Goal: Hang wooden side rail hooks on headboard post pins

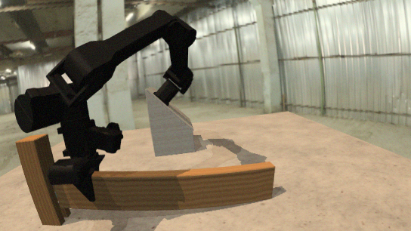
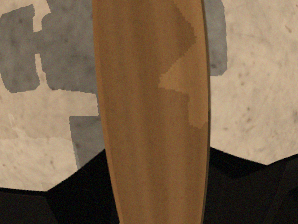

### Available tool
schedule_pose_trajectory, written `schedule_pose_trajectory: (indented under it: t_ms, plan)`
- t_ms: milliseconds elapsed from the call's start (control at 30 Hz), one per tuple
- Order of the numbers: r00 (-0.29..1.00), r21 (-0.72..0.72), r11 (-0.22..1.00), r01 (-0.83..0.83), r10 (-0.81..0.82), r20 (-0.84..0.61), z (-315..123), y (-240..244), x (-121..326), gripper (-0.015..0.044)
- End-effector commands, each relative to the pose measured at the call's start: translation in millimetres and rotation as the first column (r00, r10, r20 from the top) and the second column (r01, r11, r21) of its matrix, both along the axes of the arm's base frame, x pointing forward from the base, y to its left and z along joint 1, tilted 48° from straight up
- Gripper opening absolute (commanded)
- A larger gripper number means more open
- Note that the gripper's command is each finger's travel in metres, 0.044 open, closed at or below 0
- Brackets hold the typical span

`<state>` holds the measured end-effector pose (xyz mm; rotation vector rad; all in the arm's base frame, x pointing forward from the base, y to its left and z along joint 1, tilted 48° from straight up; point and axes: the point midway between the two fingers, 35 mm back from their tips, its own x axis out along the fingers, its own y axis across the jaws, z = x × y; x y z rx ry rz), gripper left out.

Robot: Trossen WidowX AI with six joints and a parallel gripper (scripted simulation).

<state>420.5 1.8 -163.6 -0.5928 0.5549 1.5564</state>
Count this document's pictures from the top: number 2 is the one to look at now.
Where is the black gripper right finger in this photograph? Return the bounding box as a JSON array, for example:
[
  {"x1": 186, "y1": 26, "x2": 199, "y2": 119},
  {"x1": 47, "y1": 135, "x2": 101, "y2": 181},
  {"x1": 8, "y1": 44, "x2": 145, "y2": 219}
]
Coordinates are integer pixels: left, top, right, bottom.
[{"x1": 204, "y1": 147, "x2": 298, "y2": 224}]

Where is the orange wooden rail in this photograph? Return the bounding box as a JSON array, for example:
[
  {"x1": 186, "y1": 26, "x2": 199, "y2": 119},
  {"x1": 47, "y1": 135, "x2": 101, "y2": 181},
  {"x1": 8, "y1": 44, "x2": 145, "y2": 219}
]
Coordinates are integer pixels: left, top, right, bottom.
[{"x1": 92, "y1": 0, "x2": 210, "y2": 224}]

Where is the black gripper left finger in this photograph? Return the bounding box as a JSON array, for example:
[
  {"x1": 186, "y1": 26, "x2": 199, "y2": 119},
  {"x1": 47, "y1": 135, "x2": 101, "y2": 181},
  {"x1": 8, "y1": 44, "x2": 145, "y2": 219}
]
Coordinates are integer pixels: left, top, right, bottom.
[{"x1": 0, "y1": 149, "x2": 120, "y2": 224}]

